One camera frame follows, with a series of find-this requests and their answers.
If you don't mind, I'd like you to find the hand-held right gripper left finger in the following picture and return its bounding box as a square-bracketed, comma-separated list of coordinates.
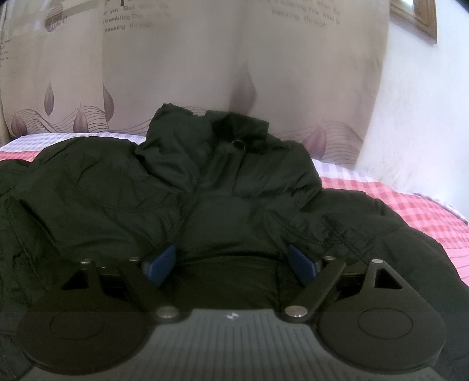
[59, 245, 184, 325]

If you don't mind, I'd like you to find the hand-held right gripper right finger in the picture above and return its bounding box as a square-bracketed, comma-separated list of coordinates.
[284, 244, 404, 325]

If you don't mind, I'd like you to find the black padded jacket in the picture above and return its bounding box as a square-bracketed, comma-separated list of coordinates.
[0, 103, 468, 381]

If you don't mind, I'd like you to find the pink checkered bed sheet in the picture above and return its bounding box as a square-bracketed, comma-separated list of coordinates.
[0, 132, 469, 290]

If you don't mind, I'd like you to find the beige leaf print curtain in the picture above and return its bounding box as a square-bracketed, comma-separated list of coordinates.
[0, 0, 390, 162]

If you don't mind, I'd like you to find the wooden wall frame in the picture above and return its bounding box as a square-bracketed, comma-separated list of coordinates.
[388, 0, 438, 45]

